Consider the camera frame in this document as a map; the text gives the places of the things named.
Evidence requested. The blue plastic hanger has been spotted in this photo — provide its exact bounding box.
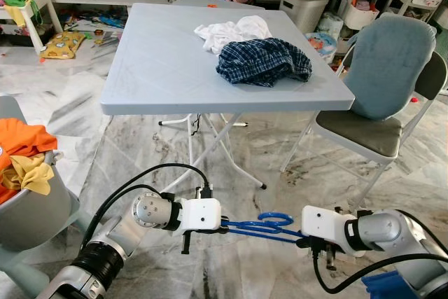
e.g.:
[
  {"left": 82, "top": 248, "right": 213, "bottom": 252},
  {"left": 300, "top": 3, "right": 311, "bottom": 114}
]
[{"left": 221, "top": 211, "right": 310, "bottom": 245}]

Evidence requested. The white folding chair grey seat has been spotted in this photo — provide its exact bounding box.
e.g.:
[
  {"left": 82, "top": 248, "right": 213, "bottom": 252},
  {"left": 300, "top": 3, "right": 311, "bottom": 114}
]
[{"left": 280, "top": 50, "right": 448, "bottom": 210}]

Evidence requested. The dark blue plaid garment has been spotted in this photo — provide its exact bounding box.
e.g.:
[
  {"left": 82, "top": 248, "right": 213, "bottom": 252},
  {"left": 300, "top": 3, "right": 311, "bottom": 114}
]
[{"left": 215, "top": 37, "right": 314, "bottom": 89}]

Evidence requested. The pale blue folding table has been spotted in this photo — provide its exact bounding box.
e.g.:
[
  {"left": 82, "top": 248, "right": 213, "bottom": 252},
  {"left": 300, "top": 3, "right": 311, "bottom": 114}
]
[{"left": 100, "top": 2, "right": 356, "bottom": 192}]

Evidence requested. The yellow garment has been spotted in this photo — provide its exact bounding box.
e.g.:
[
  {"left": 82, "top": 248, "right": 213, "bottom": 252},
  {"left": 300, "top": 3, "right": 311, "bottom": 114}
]
[{"left": 7, "top": 153, "right": 56, "bottom": 197}]

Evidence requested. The white crumpled garment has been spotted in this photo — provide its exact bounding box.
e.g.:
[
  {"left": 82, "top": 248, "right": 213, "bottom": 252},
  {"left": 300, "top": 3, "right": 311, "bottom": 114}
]
[{"left": 193, "top": 15, "right": 275, "bottom": 55}]

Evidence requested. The blue-grey chair cushion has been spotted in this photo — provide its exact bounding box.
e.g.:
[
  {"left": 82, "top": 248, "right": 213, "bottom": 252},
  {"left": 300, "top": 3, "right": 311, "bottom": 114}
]
[{"left": 347, "top": 13, "right": 438, "bottom": 122}]

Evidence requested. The round colourful child toy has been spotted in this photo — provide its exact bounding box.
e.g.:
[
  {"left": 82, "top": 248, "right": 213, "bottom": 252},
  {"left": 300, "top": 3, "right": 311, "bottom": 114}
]
[{"left": 304, "top": 30, "right": 338, "bottom": 60}]

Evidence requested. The grey ribbed bin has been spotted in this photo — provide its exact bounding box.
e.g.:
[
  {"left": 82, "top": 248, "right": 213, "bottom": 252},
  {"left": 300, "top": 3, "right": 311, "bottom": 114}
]
[{"left": 279, "top": 0, "right": 331, "bottom": 34}]

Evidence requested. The yellow printed cushion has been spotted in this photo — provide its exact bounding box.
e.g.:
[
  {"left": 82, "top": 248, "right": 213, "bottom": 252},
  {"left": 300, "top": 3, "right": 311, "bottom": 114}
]
[{"left": 39, "top": 30, "right": 87, "bottom": 60}]

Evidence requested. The white side stand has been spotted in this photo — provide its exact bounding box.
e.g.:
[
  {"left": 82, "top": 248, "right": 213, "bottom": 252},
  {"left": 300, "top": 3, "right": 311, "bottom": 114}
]
[{"left": 0, "top": 0, "right": 65, "bottom": 56}]

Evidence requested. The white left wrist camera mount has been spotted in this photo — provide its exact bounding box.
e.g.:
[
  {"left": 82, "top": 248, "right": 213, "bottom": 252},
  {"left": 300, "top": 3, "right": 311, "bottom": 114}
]
[{"left": 170, "top": 197, "right": 223, "bottom": 236}]

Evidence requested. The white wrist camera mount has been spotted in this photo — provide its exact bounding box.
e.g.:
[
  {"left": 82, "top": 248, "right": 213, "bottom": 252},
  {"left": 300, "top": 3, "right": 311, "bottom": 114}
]
[
  {"left": 170, "top": 197, "right": 223, "bottom": 236},
  {"left": 301, "top": 205, "right": 360, "bottom": 248}
]

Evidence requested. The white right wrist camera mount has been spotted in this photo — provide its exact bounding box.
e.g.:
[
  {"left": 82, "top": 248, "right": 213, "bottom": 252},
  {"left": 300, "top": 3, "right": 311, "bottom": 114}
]
[{"left": 301, "top": 205, "right": 360, "bottom": 248}]

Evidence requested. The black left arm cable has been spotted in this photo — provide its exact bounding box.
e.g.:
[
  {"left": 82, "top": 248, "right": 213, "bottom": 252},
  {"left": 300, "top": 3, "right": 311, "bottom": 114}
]
[{"left": 78, "top": 163, "right": 213, "bottom": 247}]

